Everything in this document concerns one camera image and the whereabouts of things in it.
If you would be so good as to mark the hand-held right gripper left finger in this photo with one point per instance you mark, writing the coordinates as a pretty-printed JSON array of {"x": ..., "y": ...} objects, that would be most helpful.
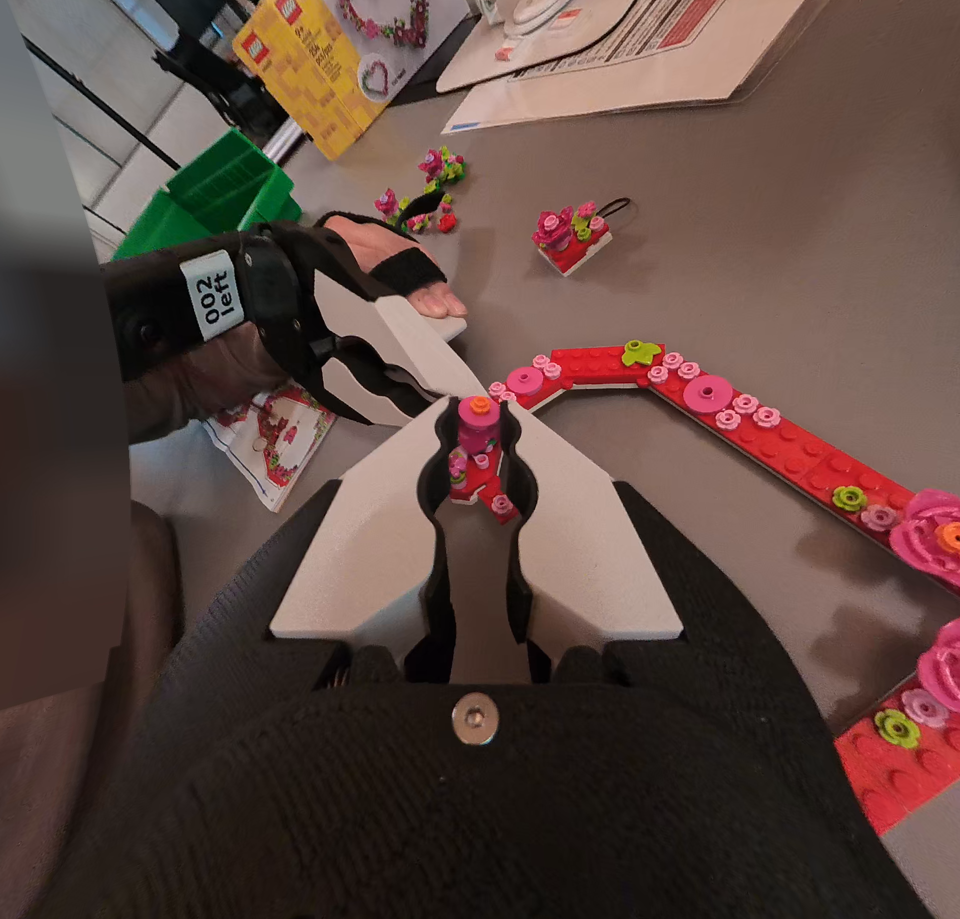
[{"x": 352, "y": 559}]

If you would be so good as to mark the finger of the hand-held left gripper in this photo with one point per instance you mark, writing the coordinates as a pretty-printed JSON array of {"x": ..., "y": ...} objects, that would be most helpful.
[
  {"x": 405, "y": 341},
  {"x": 375, "y": 401}
]

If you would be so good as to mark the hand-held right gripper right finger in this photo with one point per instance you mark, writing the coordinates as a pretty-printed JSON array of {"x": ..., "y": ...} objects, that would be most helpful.
[{"x": 592, "y": 559}]

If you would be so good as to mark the flowered red toy brick segment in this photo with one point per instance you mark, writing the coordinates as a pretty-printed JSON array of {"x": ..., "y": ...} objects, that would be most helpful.
[{"x": 480, "y": 413}]

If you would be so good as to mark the red toy brick heart frame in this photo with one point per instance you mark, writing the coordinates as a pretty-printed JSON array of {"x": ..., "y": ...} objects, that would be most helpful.
[{"x": 795, "y": 454}]

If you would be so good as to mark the person's left forearm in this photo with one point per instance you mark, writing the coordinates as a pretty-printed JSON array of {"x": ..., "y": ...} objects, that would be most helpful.
[{"x": 210, "y": 386}]

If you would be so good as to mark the yellow building set box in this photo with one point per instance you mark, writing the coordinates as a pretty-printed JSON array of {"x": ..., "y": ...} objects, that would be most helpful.
[{"x": 322, "y": 86}]

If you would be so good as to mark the person's left hand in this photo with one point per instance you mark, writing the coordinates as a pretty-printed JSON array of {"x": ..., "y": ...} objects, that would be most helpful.
[{"x": 375, "y": 244}]

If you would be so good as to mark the instruction booklet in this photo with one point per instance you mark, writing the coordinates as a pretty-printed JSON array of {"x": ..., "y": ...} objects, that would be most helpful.
[{"x": 277, "y": 439}]

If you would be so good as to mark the green plastic bin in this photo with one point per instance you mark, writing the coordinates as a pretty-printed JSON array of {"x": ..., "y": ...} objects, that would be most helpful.
[{"x": 225, "y": 184}]

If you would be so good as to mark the pile of loose brick flowers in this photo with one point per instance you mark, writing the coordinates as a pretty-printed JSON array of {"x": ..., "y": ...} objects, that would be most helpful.
[{"x": 435, "y": 161}]

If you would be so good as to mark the small red toy brick ornament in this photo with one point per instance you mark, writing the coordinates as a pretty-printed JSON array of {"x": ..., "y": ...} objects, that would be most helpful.
[{"x": 570, "y": 251}]

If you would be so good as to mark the black office chair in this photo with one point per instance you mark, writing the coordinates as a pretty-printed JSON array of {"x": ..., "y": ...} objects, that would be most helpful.
[{"x": 217, "y": 86}]

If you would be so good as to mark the black floor strip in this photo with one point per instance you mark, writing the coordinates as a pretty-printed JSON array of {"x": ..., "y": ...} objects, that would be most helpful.
[{"x": 97, "y": 101}]

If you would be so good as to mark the white tabletop stand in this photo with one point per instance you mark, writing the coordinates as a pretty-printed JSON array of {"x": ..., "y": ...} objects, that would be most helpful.
[{"x": 487, "y": 64}]

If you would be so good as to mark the clear document sleeve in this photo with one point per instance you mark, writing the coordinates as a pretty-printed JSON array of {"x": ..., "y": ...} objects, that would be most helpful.
[{"x": 675, "y": 94}]

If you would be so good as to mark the printed paper sheet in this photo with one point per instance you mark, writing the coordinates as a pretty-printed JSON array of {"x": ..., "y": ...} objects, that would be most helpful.
[{"x": 675, "y": 4}]

